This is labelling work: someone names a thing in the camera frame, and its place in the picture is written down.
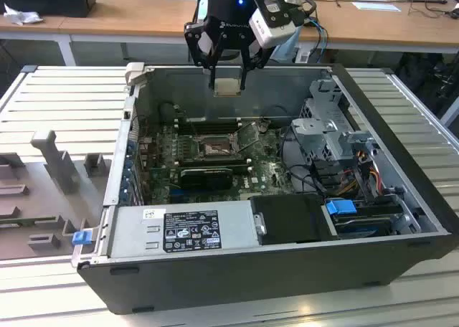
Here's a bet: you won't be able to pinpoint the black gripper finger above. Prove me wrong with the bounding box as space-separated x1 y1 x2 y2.
238 31 270 91
184 17 230 90

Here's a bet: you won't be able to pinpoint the silver CPU plate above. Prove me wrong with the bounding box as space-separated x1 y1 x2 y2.
212 77 242 98

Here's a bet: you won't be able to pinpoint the metal socket cover frame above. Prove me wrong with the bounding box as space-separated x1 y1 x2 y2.
235 120 262 153

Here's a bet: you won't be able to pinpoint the black RAM slot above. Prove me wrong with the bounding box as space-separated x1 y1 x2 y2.
181 161 252 173
176 118 240 128
177 125 240 135
181 156 248 165

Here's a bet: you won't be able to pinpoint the CPU socket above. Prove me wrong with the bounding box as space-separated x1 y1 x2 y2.
194 133 240 159

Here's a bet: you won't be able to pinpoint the pale blue teach pendant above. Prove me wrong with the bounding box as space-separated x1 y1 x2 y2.
270 34 301 63

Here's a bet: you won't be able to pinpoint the wooden desk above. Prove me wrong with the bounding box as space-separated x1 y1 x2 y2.
0 0 459 55

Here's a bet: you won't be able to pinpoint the black cylinder part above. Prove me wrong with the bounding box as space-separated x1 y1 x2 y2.
158 102 176 123

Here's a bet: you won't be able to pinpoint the metal drive cage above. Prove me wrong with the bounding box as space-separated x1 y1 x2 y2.
289 78 383 170

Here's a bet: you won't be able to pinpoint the green motherboard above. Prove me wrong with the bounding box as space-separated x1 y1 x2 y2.
138 120 301 205

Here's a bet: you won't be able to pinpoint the black expansion card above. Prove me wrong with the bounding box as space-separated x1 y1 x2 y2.
178 166 234 191

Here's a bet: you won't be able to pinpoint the black plastic shroud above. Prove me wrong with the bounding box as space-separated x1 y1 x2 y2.
248 193 341 246

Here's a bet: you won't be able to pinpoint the crumpled white paper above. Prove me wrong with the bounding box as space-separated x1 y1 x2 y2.
2 2 45 27

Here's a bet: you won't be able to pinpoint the blue disk carrier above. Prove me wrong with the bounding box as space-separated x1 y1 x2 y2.
324 198 357 217

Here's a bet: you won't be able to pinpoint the grey power supply unit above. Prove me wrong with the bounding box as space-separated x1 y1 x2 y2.
106 202 260 260

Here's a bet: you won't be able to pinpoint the hard disk drive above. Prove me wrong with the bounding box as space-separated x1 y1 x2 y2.
331 214 395 239

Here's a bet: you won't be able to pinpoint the grey parts rack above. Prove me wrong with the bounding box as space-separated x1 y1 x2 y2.
0 128 116 262

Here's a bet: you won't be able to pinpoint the blue case latch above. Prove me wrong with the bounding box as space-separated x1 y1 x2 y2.
72 231 93 247

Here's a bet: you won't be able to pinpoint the black open PC case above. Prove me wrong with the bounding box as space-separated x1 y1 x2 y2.
70 62 453 316

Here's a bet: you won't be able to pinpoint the green RAM stick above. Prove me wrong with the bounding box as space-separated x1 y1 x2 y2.
0 217 58 232

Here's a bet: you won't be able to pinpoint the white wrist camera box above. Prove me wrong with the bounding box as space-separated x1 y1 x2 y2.
250 0 301 50

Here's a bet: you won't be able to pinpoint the pale case handle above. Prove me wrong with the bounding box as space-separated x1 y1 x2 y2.
124 62 146 88

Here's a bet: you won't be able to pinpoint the blue cables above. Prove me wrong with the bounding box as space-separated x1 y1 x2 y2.
310 15 330 62

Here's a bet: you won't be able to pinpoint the thick black cable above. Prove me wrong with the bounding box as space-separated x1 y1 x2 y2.
278 125 326 197

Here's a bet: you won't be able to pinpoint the red yellow wire bundle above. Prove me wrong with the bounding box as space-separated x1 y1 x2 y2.
339 161 382 196

